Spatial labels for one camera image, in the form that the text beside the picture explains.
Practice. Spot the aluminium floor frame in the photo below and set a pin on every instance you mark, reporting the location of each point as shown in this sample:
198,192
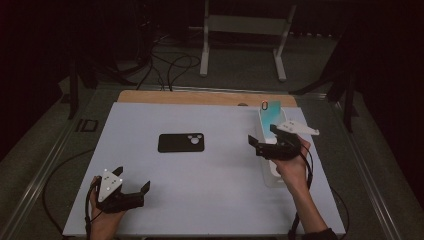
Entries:
36,176

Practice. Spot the long white plastic bin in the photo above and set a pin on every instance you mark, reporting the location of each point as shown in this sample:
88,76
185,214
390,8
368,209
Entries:
271,175

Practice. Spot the white metal stand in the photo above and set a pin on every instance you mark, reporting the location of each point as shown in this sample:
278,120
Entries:
246,25

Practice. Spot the white table cover board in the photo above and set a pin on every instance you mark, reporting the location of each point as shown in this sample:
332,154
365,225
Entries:
216,203

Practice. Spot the person's right hand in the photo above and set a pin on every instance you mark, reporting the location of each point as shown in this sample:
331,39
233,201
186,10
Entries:
295,170

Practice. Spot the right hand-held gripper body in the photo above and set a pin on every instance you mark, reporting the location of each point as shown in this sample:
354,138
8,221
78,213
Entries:
280,150

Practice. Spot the iridescent phone case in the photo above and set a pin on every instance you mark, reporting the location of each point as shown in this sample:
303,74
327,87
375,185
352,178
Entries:
270,115

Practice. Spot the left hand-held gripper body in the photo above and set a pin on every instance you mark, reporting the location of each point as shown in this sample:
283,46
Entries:
116,201

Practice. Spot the black rectangular floor bracket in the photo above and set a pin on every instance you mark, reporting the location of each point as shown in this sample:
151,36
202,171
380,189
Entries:
80,125

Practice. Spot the black metal stand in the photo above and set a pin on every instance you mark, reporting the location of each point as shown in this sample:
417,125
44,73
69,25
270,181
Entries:
348,106
73,90

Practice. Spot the black phone case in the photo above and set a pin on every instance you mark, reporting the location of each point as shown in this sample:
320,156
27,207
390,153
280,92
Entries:
175,143

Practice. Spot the person's left hand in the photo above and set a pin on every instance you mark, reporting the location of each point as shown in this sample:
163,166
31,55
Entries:
103,223

